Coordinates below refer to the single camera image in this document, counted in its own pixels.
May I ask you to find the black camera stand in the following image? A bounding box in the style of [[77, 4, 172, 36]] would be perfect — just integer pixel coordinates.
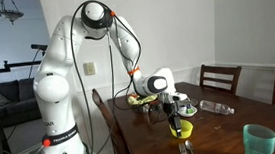
[[0, 39, 52, 154]]

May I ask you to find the hanging ceiling lamp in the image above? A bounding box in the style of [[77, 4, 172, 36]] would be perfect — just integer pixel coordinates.
[[0, 0, 25, 27]]

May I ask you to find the small blue green bottle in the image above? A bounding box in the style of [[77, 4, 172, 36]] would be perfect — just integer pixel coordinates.
[[185, 103, 195, 115]]

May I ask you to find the dark grey sofa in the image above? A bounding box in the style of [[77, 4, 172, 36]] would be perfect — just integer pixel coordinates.
[[0, 77, 43, 128]]

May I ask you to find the black camera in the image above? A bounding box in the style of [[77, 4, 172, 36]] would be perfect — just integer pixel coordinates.
[[29, 43, 49, 53]]

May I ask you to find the small metal saucepan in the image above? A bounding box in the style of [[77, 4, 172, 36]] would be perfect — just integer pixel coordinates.
[[132, 100, 156, 116]]

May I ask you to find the translucent green plastic cup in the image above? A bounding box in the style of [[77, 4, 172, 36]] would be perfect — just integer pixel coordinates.
[[241, 121, 275, 154]]

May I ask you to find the yellow cloth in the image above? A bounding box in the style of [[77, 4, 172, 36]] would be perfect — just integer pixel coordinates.
[[127, 92, 159, 108]]

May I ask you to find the clear plastic water bottle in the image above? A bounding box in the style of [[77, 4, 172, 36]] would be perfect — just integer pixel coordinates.
[[199, 97, 236, 119]]

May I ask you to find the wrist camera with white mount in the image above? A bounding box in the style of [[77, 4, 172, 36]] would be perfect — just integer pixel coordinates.
[[171, 91, 190, 103]]

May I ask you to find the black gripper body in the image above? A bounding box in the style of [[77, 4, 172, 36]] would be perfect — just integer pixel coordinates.
[[161, 95, 180, 120]]

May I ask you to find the silver pot lid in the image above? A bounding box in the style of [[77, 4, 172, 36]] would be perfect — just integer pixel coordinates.
[[179, 96, 199, 108]]

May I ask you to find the yellow plastic bowl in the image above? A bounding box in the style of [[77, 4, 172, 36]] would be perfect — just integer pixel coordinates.
[[168, 117, 195, 141]]

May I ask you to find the silver metal spoon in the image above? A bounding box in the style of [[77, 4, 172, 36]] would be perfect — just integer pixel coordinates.
[[184, 139, 199, 154]]

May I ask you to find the white wall switch plate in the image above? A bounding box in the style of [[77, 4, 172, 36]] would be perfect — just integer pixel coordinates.
[[83, 61, 97, 77]]

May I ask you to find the grey sofa pillow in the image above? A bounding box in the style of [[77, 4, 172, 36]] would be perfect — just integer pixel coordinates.
[[0, 89, 14, 108]]

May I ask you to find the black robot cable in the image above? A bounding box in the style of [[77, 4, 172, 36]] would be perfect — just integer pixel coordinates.
[[66, 0, 179, 154]]

